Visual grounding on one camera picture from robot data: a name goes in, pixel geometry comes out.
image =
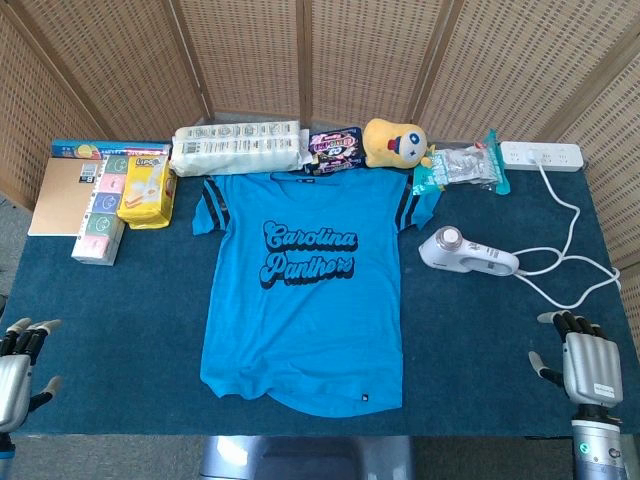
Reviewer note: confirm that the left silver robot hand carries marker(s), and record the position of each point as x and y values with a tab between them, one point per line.
12	372

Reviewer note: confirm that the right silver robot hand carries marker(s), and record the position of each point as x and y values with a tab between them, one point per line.
592	367

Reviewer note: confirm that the white handheld steamer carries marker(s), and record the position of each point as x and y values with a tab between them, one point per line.
450	252

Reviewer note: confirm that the blue Carolina Panthers t-shirt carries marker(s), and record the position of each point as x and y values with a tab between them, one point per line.
305	310

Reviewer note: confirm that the dark teal table cloth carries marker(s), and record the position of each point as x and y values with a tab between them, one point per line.
125	320

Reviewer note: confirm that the pastel squares tissue box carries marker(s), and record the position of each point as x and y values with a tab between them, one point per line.
102	220

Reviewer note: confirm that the brown kraft notebook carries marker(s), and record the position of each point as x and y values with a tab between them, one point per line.
55	200

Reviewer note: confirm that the white power strip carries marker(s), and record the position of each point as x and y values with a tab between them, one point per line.
542	156

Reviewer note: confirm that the yellow Lipo snack bag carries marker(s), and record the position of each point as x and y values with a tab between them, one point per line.
145	192

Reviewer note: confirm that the clear packet with teal ends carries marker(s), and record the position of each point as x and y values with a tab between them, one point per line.
470	165

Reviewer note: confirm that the flat blue box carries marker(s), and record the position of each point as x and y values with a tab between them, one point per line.
100	148

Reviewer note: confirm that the small teal snack packet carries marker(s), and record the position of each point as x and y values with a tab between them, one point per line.
426	177

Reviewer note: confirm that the yellow plush toy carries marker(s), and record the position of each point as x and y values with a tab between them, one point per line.
392	142

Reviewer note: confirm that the blue-grey robot torso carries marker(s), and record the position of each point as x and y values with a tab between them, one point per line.
305	457

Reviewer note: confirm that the white tissue multipack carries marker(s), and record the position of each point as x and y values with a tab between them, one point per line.
235	147

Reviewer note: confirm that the dark purple snack packet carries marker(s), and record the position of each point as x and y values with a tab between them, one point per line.
335	150

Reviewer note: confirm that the wicker folding screen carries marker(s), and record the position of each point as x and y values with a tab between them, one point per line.
250	55

